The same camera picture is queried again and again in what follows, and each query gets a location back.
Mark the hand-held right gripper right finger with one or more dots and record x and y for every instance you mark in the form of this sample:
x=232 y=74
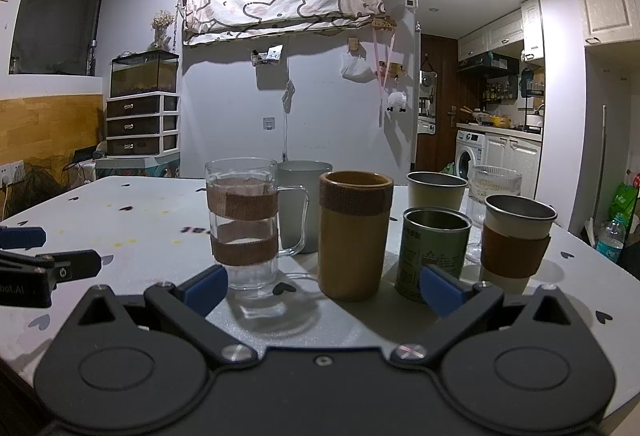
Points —
x=443 y=292

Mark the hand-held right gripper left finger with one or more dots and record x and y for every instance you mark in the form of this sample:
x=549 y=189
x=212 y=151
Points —
x=204 y=290

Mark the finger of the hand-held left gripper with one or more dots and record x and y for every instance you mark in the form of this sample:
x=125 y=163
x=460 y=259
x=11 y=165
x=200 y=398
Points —
x=22 y=236
x=75 y=264

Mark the metal cup with brown sleeve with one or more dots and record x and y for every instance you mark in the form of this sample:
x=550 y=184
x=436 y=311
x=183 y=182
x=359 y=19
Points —
x=515 y=251

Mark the beige metal cup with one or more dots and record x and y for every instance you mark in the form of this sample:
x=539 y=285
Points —
x=436 y=197

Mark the brown bamboo cup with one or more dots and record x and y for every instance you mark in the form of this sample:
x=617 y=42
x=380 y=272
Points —
x=351 y=258

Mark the grey plastic cup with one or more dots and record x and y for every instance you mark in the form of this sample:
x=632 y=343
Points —
x=300 y=216

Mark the green tin can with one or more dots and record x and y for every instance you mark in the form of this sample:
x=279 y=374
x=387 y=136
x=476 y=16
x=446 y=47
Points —
x=425 y=253

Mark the glass mug with brown bands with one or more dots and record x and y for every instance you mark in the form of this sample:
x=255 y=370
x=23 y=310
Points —
x=242 y=236

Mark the ribbed glass goblet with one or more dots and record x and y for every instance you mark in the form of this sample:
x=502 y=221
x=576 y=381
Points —
x=496 y=181

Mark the white washing machine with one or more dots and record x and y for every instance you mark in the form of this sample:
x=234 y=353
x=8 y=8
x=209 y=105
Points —
x=470 y=155

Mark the white kitchen base cabinet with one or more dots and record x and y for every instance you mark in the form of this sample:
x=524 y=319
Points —
x=515 y=165

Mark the white drawer unit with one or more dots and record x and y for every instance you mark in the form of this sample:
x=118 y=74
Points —
x=142 y=123

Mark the plastic water bottle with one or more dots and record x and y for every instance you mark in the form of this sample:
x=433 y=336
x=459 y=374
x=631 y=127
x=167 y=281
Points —
x=611 y=241

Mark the white plush toy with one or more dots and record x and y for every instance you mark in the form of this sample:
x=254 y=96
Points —
x=396 y=100

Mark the glass fish tank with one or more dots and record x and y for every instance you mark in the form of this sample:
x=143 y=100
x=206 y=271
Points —
x=144 y=74

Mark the green bag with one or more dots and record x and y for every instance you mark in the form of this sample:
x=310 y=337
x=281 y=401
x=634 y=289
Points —
x=625 y=203

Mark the dark wooden door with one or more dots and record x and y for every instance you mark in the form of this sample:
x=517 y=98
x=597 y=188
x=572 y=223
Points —
x=440 y=80

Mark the grey mop pole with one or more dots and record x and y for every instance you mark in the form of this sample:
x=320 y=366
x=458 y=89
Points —
x=600 y=150

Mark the dark window curtain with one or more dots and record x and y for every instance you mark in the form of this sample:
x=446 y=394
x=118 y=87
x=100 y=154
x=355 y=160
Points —
x=57 y=15

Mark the white face mask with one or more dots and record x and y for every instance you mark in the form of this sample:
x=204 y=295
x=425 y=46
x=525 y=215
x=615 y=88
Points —
x=357 y=68

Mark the dried flower bouquet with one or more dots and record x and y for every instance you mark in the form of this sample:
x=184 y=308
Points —
x=162 y=25

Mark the white wall socket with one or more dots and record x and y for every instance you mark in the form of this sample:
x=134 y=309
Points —
x=12 y=173

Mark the white wall outlet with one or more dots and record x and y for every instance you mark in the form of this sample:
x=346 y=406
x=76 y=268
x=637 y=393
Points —
x=269 y=123

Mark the wall mirror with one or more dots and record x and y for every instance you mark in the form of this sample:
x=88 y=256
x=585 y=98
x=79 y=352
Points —
x=428 y=91

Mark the white kitchen wall cabinets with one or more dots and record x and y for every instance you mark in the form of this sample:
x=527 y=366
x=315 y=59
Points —
x=495 y=33

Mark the tall white wall cabinet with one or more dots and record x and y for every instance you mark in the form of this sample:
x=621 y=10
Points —
x=607 y=0

